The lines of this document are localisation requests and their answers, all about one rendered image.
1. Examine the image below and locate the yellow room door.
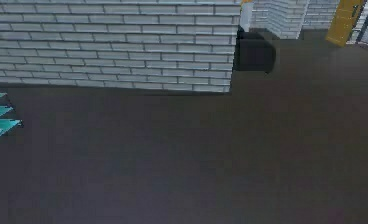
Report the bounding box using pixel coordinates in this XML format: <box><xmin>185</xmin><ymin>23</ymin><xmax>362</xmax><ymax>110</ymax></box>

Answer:
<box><xmin>325</xmin><ymin>0</ymin><xmax>365</xmax><ymax>48</ymax></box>

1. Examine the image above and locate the white orange-topped post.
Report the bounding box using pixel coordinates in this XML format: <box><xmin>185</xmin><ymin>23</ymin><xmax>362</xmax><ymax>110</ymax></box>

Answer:
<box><xmin>239</xmin><ymin>0</ymin><xmax>255</xmax><ymax>33</ymax></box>

